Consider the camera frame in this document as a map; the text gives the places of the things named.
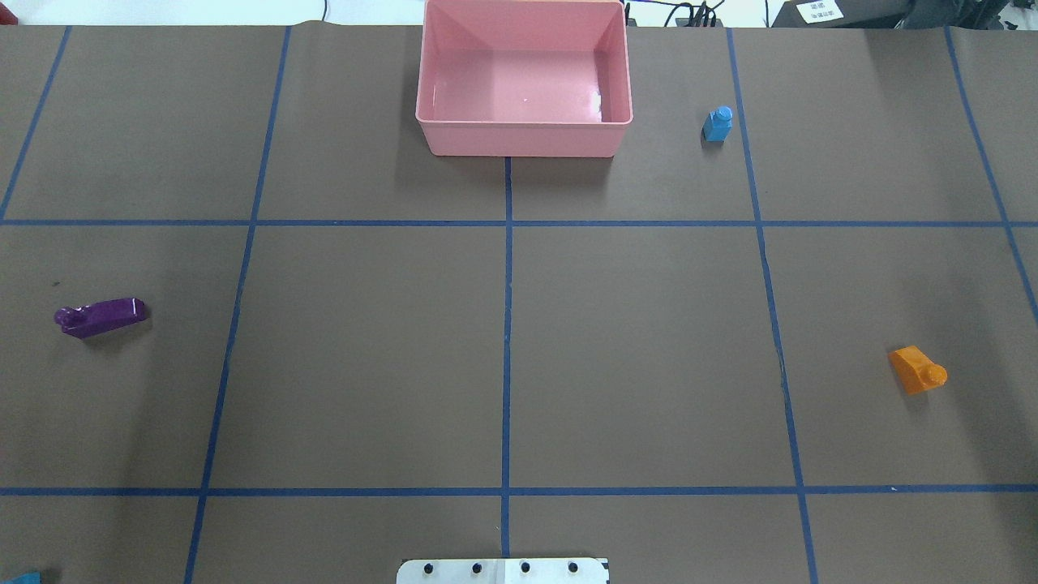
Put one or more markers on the long blue studded block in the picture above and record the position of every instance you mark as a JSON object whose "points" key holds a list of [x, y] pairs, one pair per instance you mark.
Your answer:
{"points": [[25, 578]]}

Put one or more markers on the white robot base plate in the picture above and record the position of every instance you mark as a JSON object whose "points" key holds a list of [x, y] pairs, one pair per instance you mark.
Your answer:
{"points": [[505, 570]]}

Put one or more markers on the dark box with label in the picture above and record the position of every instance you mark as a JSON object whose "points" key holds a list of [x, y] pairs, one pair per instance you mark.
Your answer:
{"points": [[820, 14]]}

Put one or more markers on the orange sloped block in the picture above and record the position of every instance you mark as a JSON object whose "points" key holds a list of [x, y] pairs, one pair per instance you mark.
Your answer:
{"points": [[916, 371]]}

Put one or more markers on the purple sloped block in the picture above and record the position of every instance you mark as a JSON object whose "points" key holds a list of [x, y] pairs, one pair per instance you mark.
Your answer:
{"points": [[96, 319]]}

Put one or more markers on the brown paper table mat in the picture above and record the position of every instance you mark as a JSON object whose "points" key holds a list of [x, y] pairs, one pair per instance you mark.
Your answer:
{"points": [[360, 353]]}

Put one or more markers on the pink plastic box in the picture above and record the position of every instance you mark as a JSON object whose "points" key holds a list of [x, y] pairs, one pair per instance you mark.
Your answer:
{"points": [[524, 78]]}

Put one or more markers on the small blue block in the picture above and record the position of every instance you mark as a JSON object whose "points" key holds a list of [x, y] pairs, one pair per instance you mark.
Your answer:
{"points": [[718, 125]]}

